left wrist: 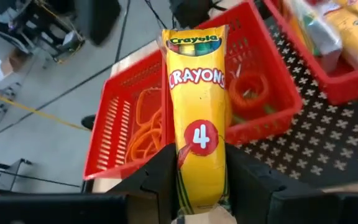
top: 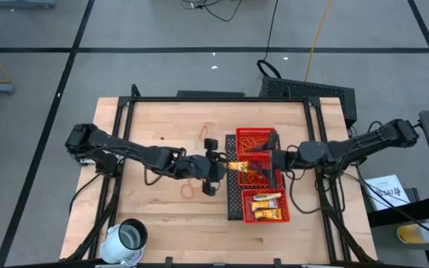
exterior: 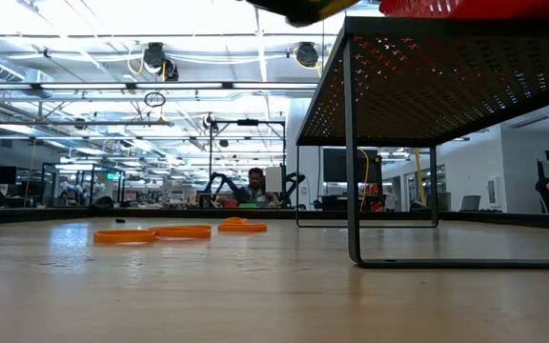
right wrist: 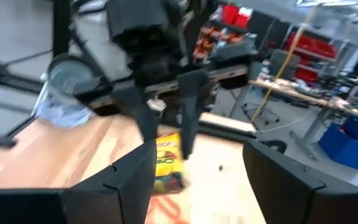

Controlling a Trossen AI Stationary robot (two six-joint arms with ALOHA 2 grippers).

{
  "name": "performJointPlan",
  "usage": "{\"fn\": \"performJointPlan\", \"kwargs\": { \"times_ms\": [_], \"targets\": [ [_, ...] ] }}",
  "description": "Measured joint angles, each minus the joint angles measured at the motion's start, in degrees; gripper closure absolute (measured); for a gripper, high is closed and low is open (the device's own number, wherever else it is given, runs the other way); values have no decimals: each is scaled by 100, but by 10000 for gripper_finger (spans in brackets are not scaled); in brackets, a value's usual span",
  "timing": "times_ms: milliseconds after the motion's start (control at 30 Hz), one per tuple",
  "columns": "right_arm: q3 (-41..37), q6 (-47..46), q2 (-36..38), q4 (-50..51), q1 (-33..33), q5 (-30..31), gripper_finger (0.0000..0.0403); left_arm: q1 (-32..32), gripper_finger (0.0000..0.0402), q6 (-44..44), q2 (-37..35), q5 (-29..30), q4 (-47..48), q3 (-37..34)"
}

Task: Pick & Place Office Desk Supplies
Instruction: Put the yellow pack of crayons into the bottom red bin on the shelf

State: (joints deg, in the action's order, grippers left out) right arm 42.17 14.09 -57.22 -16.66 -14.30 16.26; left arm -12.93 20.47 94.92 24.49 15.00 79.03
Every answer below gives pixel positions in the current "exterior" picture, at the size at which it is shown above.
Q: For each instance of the yellow pole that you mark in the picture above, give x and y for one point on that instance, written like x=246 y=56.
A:
x=418 y=176

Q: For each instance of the black perforated metal shelf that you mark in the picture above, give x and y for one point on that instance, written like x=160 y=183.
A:
x=446 y=86

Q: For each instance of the black ceiling fixture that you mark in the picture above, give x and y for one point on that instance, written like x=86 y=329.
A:
x=170 y=70

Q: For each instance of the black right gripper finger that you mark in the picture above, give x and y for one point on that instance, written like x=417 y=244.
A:
x=303 y=20

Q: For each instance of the black background station frame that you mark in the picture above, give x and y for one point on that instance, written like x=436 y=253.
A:
x=248 y=122

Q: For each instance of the black aluminium table frame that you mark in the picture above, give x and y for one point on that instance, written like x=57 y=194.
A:
x=41 y=215

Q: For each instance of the white panel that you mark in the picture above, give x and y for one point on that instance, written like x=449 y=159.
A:
x=273 y=179

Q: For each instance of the yellow packet with grey end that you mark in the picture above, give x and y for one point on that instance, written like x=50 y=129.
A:
x=339 y=5

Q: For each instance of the black background robot arm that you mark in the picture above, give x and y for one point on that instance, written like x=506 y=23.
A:
x=222 y=177
x=290 y=183

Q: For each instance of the black framed workstation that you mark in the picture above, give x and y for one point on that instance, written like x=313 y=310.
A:
x=91 y=165

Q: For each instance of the orange rubber band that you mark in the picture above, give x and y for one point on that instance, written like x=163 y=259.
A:
x=124 y=238
x=181 y=234
x=243 y=229
x=234 y=219

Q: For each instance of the red plastic mesh basket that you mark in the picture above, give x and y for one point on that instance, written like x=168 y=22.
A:
x=494 y=8

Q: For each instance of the grey chair back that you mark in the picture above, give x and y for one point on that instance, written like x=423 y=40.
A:
x=471 y=204

